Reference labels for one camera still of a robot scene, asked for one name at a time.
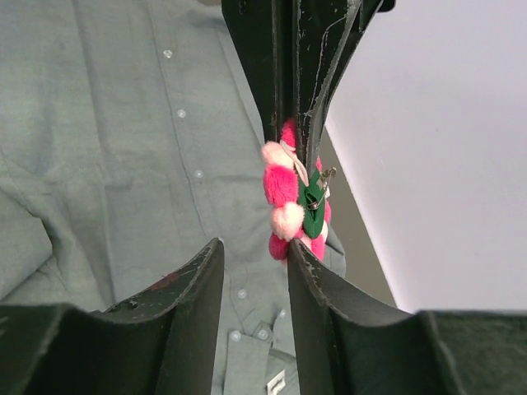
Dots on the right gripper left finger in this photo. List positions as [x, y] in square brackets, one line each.
[159, 341]

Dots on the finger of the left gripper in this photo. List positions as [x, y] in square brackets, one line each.
[325, 36]
[250, 24]

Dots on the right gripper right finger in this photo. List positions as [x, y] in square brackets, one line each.
[347, 342]

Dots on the grey button-up shirt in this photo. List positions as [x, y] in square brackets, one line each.
[129, 140]

